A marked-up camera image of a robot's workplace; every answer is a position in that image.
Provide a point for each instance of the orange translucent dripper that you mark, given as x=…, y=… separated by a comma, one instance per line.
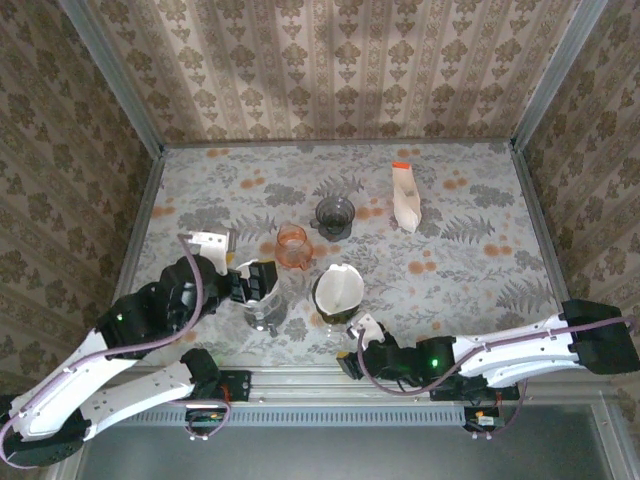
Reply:
x=295, y=247

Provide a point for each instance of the dark grey translucent dripper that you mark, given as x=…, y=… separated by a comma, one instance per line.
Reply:
x=334, y=212

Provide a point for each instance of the orange white filter pack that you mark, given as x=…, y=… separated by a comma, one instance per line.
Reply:
x=407, y=210

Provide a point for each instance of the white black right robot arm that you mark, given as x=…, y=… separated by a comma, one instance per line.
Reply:
x=515, y=345

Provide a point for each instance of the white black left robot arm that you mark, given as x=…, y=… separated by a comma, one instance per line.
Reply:
x=65, y=385

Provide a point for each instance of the small connector board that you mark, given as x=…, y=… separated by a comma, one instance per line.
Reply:
x=205, y=422
x=482, y=422

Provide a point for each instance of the floral patterned table cover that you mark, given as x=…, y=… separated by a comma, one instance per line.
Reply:
x=225, y=170

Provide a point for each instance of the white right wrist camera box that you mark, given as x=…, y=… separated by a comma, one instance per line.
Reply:
x=370, y=327

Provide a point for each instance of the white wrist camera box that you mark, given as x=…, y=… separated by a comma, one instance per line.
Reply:
x=370, y=327
x=210, y=242

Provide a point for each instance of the aluminium table edge rail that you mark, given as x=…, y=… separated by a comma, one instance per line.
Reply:
x=300, y=382

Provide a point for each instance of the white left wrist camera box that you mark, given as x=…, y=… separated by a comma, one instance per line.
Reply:
x=210, y=242

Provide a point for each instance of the aluminium table side rail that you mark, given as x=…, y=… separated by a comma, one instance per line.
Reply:
x=530, y=200
x=145, y=210

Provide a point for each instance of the aluminium table end rail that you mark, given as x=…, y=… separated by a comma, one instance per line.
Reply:
x=340, y=143

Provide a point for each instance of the aluminium frame post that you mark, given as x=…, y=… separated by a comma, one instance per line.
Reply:
x=550, y=75
x=115, y=85

